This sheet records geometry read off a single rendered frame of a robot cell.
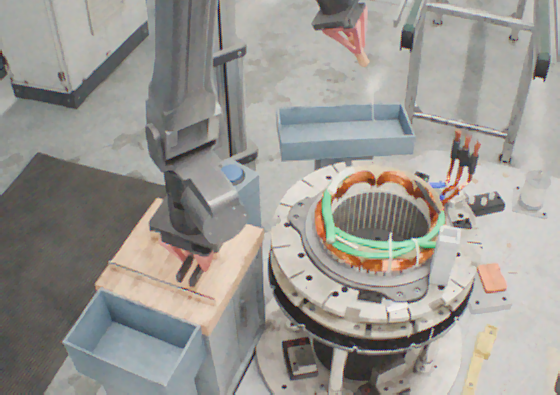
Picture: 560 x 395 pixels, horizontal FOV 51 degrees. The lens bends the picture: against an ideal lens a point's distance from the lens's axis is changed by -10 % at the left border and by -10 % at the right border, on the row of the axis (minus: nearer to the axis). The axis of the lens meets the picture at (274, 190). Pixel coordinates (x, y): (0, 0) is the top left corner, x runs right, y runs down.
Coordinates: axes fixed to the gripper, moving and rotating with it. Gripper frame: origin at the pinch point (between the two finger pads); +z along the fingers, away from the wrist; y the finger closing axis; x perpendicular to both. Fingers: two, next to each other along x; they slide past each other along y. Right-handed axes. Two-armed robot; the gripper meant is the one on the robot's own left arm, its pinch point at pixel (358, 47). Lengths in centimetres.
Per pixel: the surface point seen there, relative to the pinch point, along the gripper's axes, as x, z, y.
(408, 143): -3.0, 20.8, -2.9
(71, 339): 21, -3, -63
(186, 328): 9, 5, -53
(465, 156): -21.7, 6.8, -19.2
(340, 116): 11.3, 16.8, 0.6
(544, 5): -4, 82, 132
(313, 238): -1.9, 7.5, -34.5
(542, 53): -8, 76, 93
